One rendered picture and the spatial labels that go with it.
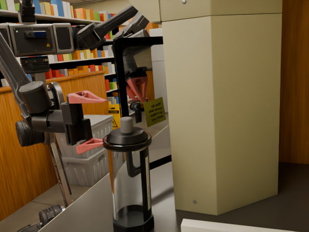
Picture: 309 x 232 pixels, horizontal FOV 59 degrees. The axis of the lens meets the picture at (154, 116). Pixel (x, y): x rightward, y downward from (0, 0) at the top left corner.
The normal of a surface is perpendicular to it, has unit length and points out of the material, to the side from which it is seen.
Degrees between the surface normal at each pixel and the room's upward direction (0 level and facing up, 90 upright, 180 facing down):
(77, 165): 95
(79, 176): 95
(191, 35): 90
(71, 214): 0
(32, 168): 90
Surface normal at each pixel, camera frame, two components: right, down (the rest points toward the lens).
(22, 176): 0.92, 0.01
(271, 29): 0.39, 0.18
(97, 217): -0.08, -0.97
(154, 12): -0.37, 0.24
